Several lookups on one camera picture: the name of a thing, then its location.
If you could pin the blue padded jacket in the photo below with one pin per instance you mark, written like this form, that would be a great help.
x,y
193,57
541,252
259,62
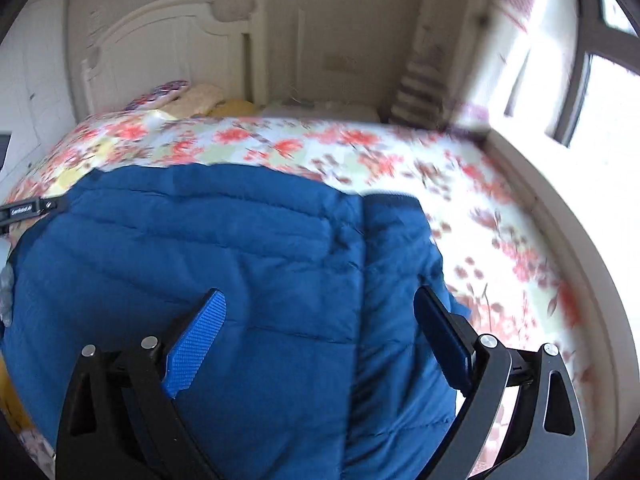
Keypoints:
x,y
225,260

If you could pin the floral bed sheet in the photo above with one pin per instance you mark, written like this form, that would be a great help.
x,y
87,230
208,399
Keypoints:
x,y
450,185

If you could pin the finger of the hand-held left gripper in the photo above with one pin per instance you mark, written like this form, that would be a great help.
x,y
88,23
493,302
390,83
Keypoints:
x,y
30,206

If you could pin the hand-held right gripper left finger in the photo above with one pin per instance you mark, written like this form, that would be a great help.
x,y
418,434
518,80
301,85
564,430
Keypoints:
x,y
195,345

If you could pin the cream fluffy blanket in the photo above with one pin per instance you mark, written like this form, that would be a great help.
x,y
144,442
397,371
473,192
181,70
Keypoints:
x,y
197,97

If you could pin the white wardrobe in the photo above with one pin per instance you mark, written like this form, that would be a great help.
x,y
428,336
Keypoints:
x,y
30,85

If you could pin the floral patterned pillow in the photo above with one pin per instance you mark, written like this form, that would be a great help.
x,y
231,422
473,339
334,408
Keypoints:
x,y
157,94

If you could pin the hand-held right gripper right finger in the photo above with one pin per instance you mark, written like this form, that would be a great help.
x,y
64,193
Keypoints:
x,y
445,340

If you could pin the yellow pillow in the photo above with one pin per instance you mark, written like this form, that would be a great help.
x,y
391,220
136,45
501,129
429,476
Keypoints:
x,y
235,108

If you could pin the sheer patterned curtain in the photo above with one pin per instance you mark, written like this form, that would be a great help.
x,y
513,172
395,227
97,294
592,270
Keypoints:
x,y
520,35

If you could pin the beige curtain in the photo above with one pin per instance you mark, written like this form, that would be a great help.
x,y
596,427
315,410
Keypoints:
x,y
430,50

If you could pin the window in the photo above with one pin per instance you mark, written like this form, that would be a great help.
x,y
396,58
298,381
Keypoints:
x,y
595,60

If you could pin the white bed headboard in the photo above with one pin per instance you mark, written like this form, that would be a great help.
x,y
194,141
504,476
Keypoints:
x,y
165,45

